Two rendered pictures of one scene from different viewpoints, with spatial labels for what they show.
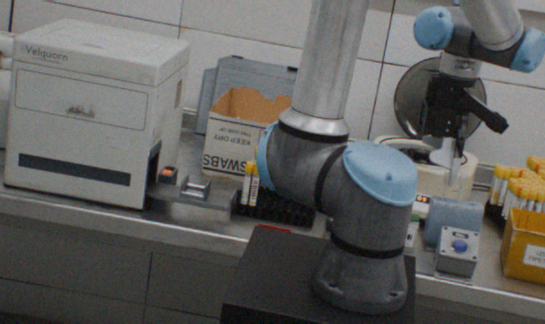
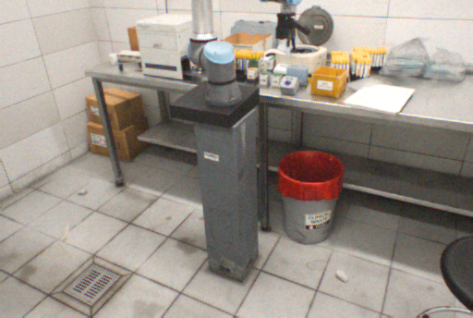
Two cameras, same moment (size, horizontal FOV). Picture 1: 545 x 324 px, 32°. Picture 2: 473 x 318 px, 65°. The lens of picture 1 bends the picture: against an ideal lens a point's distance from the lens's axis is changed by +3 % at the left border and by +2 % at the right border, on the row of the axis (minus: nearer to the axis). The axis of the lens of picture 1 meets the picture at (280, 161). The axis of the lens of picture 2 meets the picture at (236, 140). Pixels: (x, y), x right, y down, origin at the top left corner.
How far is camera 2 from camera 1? 79 cm
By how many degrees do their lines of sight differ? 24
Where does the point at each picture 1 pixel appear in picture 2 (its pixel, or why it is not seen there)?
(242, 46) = (242, 16)
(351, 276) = (212, 92)
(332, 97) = (201, 24)
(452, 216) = (295, 72)
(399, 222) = (224, 70)
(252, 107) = (246, 40)
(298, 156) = (194, 49)
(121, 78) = (166, 31)
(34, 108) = (145, 46)
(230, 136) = not seen: hidden behind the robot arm
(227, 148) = not seen: hidden behind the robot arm
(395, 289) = (231, 97)
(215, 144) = not seen: hidden behind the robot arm
